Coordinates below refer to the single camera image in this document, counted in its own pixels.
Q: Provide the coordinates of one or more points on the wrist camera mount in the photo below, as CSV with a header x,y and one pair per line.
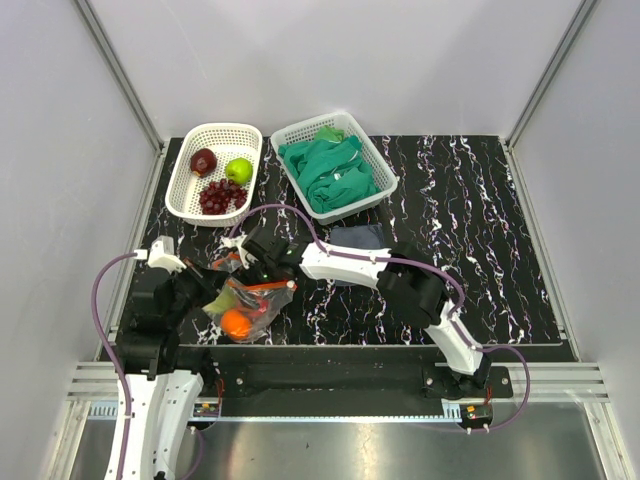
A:
x,y
237,244
162,255

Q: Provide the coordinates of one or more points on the pale green fake cabbage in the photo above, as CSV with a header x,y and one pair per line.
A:
x,y
226,300

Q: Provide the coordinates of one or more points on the grey folded towel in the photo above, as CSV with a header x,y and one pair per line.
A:
x,y
363,240

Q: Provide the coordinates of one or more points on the dark red fake apple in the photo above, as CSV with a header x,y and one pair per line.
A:
x,y
203,162

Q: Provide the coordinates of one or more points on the green cloth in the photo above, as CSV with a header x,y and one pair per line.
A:
x,y
330,169

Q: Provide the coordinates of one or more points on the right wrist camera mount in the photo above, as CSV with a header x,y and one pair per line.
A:
x,y
237,244

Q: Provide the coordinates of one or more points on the clear zip top bag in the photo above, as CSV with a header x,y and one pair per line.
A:
x,y
243,311

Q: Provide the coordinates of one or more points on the white rectangular plastic basket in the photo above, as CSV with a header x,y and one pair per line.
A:
x,y
306,130

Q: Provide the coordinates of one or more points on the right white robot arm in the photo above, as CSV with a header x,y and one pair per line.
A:
x,y
414,291

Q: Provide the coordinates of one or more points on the black marble pattern mat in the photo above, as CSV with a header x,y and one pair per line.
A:
x,y
457,202

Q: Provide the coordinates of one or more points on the orange fake fruit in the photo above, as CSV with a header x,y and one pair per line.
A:
x,y
236,325

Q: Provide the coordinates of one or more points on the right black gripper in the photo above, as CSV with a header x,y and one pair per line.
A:
x,y
247,277

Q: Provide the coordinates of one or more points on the purple fake grapes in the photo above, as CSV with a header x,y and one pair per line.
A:
x,y
222,197

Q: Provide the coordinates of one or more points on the green fake apple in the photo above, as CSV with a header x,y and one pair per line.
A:
x,y
239,170

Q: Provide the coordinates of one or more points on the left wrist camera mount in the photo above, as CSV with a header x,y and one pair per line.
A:
x,y
162,255

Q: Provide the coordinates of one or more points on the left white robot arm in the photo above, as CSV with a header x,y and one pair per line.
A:
x,y
158,380

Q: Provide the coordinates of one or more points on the right connector box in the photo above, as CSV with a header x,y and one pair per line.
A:
x,y
476,416

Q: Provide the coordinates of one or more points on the left connector box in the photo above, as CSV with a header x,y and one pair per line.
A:
x,y
206,409

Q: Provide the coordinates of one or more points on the connector box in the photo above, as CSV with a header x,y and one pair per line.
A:
x,y
476,416
206,409

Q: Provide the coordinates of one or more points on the white oval perforated basket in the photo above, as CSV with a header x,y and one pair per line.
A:
x,y
215,174

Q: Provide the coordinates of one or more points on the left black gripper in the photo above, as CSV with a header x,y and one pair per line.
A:
x,y
209,280

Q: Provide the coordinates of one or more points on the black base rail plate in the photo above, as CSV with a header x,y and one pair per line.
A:
x,y
333,381

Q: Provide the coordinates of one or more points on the red fake peach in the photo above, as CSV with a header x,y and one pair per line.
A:
x,y
257,307

